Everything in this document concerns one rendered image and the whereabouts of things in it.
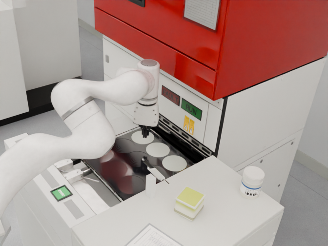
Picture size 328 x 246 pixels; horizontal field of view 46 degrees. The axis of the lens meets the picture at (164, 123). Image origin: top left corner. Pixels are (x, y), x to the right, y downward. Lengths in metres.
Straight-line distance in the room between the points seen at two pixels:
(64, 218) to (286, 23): 1.03
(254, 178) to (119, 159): 0.56
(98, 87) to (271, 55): 0.74
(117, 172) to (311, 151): 1.96
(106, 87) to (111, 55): 0.91
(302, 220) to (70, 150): 2.03
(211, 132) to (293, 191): 1.57
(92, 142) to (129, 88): 0.18
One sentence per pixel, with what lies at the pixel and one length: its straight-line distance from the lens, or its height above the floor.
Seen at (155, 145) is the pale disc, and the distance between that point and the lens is 1.65.
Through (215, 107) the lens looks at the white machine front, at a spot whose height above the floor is 1.17.
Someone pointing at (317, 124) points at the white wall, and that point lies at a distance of 3.05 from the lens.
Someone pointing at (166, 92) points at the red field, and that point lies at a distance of 1.63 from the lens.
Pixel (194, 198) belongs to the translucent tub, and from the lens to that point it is 1.24.
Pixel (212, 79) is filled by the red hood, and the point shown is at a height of 1.30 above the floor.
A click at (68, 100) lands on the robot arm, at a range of 1.03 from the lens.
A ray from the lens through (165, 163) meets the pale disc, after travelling 1.56.
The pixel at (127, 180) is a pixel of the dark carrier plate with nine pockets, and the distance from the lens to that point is 1.48.
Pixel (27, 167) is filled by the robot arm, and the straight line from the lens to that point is 1.02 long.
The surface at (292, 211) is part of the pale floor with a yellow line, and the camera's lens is 2.82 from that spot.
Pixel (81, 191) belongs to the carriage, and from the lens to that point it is 1.48.
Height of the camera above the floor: 1.90
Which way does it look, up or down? 34 degrees down
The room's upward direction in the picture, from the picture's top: 4 degrees clockwise
